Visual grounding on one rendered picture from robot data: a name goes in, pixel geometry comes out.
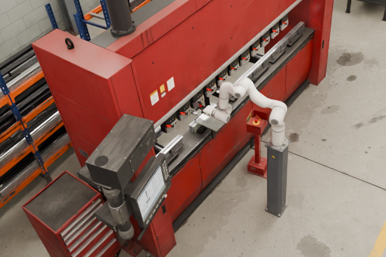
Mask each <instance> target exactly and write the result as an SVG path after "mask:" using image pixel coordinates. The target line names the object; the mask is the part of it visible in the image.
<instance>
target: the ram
mask: <svg viewBox="0 0 386 257"><path fill-rule="evenodd" d="M296 1H297V0H211V1H210V2H208V3H207V4H205V5H204V6H202V7H201V8H200V9H198V10H197V11H196V12H194V13H193V14H192V15H190V16H189V17H187V18H186V19H185V20H183V21H182V22H181V23H179V24H178V25H176V26H175V27H174V28H172V29H171V30H170V31H168V32H166V34H164V35H163V36H161V37H160V38H158V39H157V40H156V41H154V42H153V43H151V44H150V45H149V46H147V47H146V48H145V49H143V50H142V51H141V52H139V53H138V54H136V55H135V56H133V57H132V58H131V60H133V62H134V67H135V70H136V75H137V79H138V84H139V87H140V91H141V96H142V101H143V104H144V108H145V113H146V118H147V119H148V120H152V121H154V123H153V125H154V124H155V123H157V122H158V121H159V120H160V119H161V118H162V117H163V116H164V115H166V114H167V113H168V112H169V111H170V110H171V109H173V108H174V107H175V106H176V105H177V104H178V103H180V102H181V101H182V100H183V99H184V98H185V97H186V96H188V95H189V94H190V93H191V92H192V91H193V90H194V89H195V88H197V87H198V86H199V85H200V84H202V83H203V82H204V81H205V80H206V79H207V78H208V77H209V76H211V75H212V74H213V73H214V72H215V71H216V70H217V69H218V68H220V67H221V66H222V65H223V64H224V63H225V62H227V61H228V60H229V59H230V58H231V57H233V56H234V55H235V54H236V53H237V52H238V51H239V50H240V49H242V48H243V47H244V46H245V45H246V44H247V43H248V42H249V41H251V40H252V39H253V38H254V37H256V36H257V35H258V34H259V33H260V32H261V31H262V30H264V29H265V28H266V27H267V26H268V25H269V24H270V23H271V22H273V21H274V20H275V19H276V18H277V17H278V16H279V15H280V14H282V13H283V12H284V11H285V10H287V9H288V8H289V7H290V6H291V5H292V4H293V3H294V2H296ZM301 1H302V0H300V1H299V2H301ZM299 2H297V3H296V4H295V5H294V6H293V7H291V8H290V9H289V10H288V11H287V12H286V13H285V14H283V15H282V16H281V17H280V18H279V19H278V20H277V21H276V22H274V23H273V24H272V25H271V26H270V27H269V28H268V29H267V30H265V31H264V32H263V33H262V34H260V35H259V36H258V37H257V38H256V39H255V40H254V41H253V42H251V43H250V44H249V45H248V46H247V47H246V48H245V49H244V50H242V51H241V52H240V53H239V54H238V55H236V57H235V58H233V59H232V60H231V61H230V62H229V63H227V64H226V65H225V66H224V67H223V68H222V69H221V70H220V71H218V72H217V73H216V74H215V75H214V76H213V77H212V78H211V79H209V80H208V81H207V82H206V83H204V84H203V85H202V86H201V87H200V88H199V89H198V90H197V91H195V92H194V93H193V94H192V95H191V96H190V97H189V98H188V99H186V100H185V101H184V102H183V103H182V104H181V105H180V106H179V107H178V108H176V109H175V110H174V111H173V112H171V113H170V114H169V115H168V116H167V117H166V118H165V119H164V120H162V121H161V122H160V123H159V124H158V125H157V126H156V127H155V129H157V128H158V127H159V126H160V125H161V124H162V123H163V122H165V121H166V120H167V119H168V118H169V117H170V116H171V115H172V114H173V113H175V112H176V111H177V110H178V109H179V108H180V107H181V106H182V105H184V104H185V103H186V102H187V101H188V100H190V99H191V98H192V97H193V96H194V95H195V94H196V93H197V92H199V91H200V90H201V89H202V88H203V87H204V86H205V85H206V84H207V83H209V82H210V81H211V80H212V79H213V78H215V77H216V75H218V74H219V73H220V72H221V71H222V70H224V69H225V68H226V67H227V66H228V65H229V64H230V63H231V62H233V61H234V60H235V59H236V58H237V57H238V56H239V55H240V54H241V53H243V52H244V51H245V50H246V49H248V48H249V47H250V46H251V45H252V44H253V43H254V42H255V41H256V40H258V39H259V38H260V37H261V36H262V35H263V34H264V33H265V32H267V31H268V30H269V29H270V28H271V27H272V26H273V25H274V24H276V23H277V22H278V21H279V20H280V19H282V18H283V17H284V16H285V15H286V14H287V13H288V12H289V11H290V10H292V9H293V8H294V7H295V6H296V5H297V4H298V3H299ZM171 77H173V80H174V84H175V87H173V88H172V89H171V90H170V91H168V86H167V81H168V80H169V79H170V78H171ZM162 85H164V88H165V90H164V91H163V92H162V93H164V92H165V95H164V96H163V97H161V94H162V93H161V91H160V87H161V86H162ZM155 90H157V94H158V97H159V100H158V101H157V102H156V103H155V104H154V105H152V102H151V99H150V95H151V94H152V93H153V92H155Z"/></svg>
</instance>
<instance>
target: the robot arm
mask: <svg viewBox="0 0 386 257"><path fill-rule="evenodd" d="M246 91H247V93H248V94H249V97H250V99H251V101H252V102H253V103H255V104H256V105H258V106H260V107H262V108H267V107H268V108H271V109H272V112H271V114H270V116H269V122H270V124H271V136H270V137H269V138H268V141H267V143H268V146H269V147H270V148H271V149H274V150H282V149H285V148H286V147H287V146H288V139H287V138H286V137H285V123H284V121H283V120H284V117H285V115H286V112H287V106H286V105H285V104H284V103H283V102H280V101H277V100H272V99H268V98H266V97H265V96H264V95H262V94H261V93H259V92H258V90H256V88H255V86H254V84H253V82H252V81H251V79H249V78H247V77H243V78H241V79H240V80H239V82H238V83H237V85H236V87H233V85H232V83H230V82H224V83H222V84H221V86H220V90H219V102H218V105H219V108H220V109H223V110H222V111H220V110H217V109H215V108H214V107H212V106H209V105H208V106H203V105H202V107H200V106H199V109H200V110H202V111H201V113H203V114H204V115H206V116H210V117H213V118H215V119H218V120H220V121H222V122H225V123H227V122H228V121H229V120H230V114H231V109H232V106H231V104H230V103H229V94H232V95H233V96H234V97H235V98H241V97H243V96H244V95H245V93H246Z"/></svg>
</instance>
